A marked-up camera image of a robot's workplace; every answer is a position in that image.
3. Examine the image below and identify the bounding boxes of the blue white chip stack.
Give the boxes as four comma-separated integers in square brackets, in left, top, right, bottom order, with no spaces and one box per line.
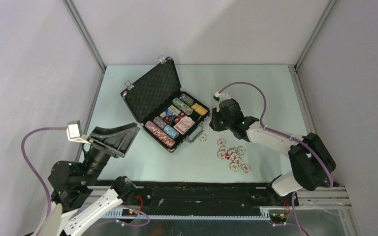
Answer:
[179,93,194,107]

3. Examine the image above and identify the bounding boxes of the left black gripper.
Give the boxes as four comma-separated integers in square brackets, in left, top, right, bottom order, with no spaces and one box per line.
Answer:
[82,122,141,185]

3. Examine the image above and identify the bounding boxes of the red white chip row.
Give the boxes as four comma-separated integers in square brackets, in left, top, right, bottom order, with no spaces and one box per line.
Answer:
[144,121,175,149]

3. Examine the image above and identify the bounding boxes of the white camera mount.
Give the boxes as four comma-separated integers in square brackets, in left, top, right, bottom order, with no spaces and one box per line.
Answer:
[66,120,91,144]
[213,92,231,103]

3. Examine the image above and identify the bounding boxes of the purple cable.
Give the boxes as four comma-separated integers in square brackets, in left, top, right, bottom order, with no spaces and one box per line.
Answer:
[21,127,151,236]
[218,81,335,236]

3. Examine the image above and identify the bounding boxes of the light blue chip stack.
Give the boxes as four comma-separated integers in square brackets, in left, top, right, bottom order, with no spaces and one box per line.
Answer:
[163,125,180,140]

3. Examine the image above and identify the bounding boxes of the white red chip stack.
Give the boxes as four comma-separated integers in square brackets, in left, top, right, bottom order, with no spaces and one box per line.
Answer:
[213,138,251,173]

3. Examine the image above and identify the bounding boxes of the black poker set case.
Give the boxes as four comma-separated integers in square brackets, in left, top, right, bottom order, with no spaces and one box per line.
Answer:
[121,56,211,152]

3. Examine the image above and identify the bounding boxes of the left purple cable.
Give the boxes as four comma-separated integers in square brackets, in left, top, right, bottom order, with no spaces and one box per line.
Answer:
[21,127,151,236]

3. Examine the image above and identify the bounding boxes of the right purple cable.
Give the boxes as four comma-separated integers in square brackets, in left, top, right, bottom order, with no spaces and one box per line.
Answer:
[218,81,335,236]

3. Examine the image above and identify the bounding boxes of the yellow poker chip stack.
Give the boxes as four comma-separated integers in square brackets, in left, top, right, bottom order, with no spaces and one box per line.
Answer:
[191,103,209,116]

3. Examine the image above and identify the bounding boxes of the blue patterned card deck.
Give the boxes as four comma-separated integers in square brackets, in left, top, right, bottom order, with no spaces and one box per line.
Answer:
[159,105,181,125]

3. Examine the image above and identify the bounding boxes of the red playing card deck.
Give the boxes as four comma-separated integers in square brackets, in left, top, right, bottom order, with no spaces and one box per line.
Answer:
[173,116,195,135]

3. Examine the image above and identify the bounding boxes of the red dice in case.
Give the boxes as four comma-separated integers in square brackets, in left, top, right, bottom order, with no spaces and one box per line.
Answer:
[174,112,186,123]

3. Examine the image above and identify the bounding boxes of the purple grey chip stack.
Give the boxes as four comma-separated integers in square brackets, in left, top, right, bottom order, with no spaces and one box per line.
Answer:
[153,116,168,130]

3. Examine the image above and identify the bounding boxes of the green poker chip stack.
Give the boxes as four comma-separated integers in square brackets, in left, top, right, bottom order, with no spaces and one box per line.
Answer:
[172,98,193,116]

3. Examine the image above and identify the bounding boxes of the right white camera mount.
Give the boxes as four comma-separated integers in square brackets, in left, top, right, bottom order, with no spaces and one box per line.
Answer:
[213,92,231,103]

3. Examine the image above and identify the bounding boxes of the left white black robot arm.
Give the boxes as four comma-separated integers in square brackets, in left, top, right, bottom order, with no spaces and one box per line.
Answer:
[21,120,140,236]

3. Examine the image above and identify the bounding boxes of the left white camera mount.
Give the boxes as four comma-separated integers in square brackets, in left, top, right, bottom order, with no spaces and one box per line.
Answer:
[66,120,91,144]

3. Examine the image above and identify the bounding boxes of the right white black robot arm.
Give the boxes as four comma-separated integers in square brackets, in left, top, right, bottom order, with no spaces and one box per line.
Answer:
[210,93,337,206]

